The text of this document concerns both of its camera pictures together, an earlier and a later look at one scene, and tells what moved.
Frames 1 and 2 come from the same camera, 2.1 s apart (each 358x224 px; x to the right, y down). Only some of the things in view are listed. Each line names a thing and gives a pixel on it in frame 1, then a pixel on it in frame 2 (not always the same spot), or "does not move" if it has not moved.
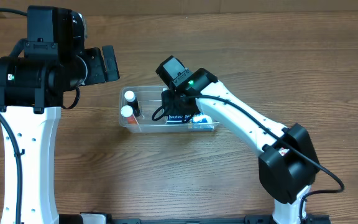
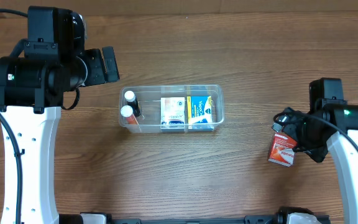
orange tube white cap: x=127 y=111 does not move
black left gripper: x=109 y=63 does not move
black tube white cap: x=132 y=101 does not move
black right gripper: x=170 y=104 → x=305 y=143
